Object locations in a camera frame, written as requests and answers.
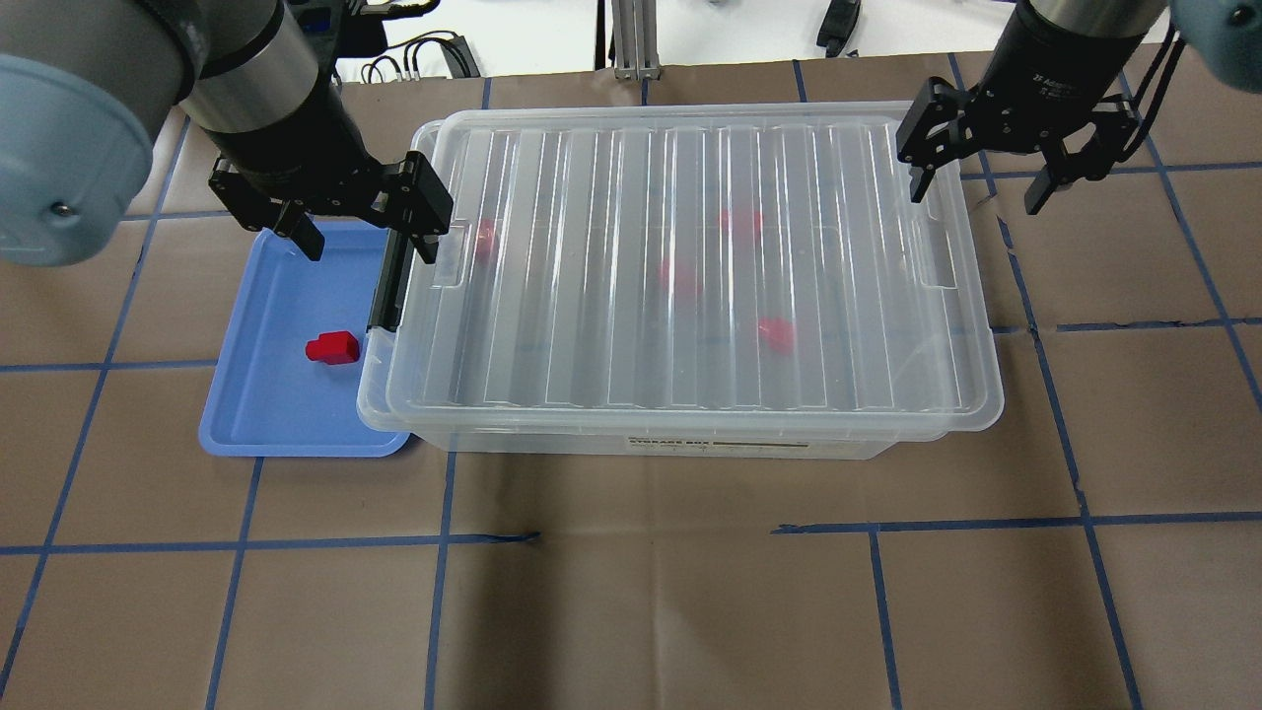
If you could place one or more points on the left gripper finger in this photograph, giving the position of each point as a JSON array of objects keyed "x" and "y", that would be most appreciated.
[
  {"x": 296, "y": 226},
  {"x": 426, "y": 242}
]

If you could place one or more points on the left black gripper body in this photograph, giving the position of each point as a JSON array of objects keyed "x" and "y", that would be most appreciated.
[{"x": 286, "y": 148}]

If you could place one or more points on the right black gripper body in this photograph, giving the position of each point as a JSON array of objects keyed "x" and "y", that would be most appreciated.
[{"x": 1047, "y": 77}]

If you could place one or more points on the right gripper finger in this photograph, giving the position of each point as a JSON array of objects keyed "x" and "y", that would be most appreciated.
[
  {"x": 1049, "y": 180},
  {"x": 922, "y": 175}
]

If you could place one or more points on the red block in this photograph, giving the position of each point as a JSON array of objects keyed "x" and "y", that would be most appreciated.
[
  {"x": 679, "y": 281},
  {"x": 777, "y": 334},
  {"x": 486, "y": 241},
  {"x": 334, "y": 348},
  {"x": 742, "y": 226}
]

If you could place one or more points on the clear plastic box lid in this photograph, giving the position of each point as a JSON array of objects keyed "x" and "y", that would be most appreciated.
[{"x": 802, "y": 165}]

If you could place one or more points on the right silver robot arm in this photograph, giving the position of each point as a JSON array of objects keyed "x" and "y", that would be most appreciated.
[{"x": 1077, "y": 82}]

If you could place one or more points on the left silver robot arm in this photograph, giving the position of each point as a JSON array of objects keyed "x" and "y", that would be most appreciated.
[{"x": 87, "y": 86}]

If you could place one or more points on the red block in box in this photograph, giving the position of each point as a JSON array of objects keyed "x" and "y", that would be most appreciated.
[
  {"x": 742, "y": 226},
  {"x": 486, "y": 241},
  {"x": 777, "y": 334},
  {"x": 679, "y": 281}
]

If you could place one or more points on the clear plastic storage box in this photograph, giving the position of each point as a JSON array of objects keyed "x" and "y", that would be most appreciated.
[{"x": 566, "y": 344}]

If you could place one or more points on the blue plastic tray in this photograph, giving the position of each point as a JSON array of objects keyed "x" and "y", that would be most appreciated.
[{"x": 267, "y": 397}]

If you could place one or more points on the aluminium frame post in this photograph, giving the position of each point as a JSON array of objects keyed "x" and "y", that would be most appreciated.
[{"x": 635, "y": 51}]

